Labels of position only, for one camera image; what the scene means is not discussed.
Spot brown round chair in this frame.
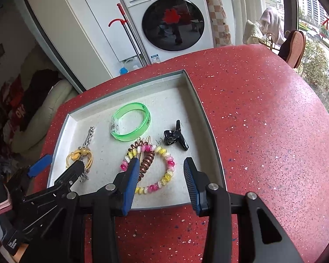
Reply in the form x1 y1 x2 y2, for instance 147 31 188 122
278 30 306 68

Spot black claw hair clip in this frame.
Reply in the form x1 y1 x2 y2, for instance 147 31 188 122
163 120 189 151

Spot grey jewelry tray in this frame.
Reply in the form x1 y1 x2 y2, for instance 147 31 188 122
47 70 225 210

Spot checkered rolled mat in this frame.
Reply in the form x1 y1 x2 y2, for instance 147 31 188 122
206 0 232 48

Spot yellow flower hair tie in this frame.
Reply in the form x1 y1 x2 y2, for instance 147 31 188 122
65 147 94 173

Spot pink yellow spiral hair tie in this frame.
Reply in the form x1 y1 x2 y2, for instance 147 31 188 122
120 144 176 195

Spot green translucent bangle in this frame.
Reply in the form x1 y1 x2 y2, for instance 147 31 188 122
110 102 151 142

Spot silver chain clip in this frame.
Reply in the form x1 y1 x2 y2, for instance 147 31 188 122
80 126 95 148

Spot gold bobby pins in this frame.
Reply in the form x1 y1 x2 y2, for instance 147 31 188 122
137 136 150 163

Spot red handled mop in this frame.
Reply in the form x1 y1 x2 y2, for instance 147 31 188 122
108 3 148 67

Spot white detergent bottle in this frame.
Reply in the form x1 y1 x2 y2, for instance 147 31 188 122
119 56 143 75

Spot cream leather sofa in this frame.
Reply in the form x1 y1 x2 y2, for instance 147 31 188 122
10 79 79 154

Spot pink white towel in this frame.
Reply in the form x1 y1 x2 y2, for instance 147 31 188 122
258 7 285 45

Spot white washing machine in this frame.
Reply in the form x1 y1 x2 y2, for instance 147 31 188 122
123 0 213 64

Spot brown spiral hair tie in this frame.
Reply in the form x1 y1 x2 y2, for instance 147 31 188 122
127 139 156 182

